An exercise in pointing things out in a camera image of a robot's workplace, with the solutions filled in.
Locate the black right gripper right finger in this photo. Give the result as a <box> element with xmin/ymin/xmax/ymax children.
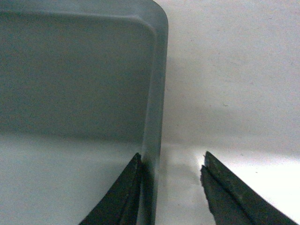
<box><xmin>200</xmin><ymin>151</ymin><xmax>296</xmax><ymax>225</ymax></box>

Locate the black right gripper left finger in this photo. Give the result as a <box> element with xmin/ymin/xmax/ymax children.
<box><xmin>80</xmin><ymin>153</ymin><xmax>142</xmax><ymax>225</ymax></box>

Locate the grey rectangular serving tray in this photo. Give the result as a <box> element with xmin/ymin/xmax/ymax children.
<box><xmin>0</xmin><ymin>0</ymin><xmax>168</xmax><ymax>225</ymax></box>

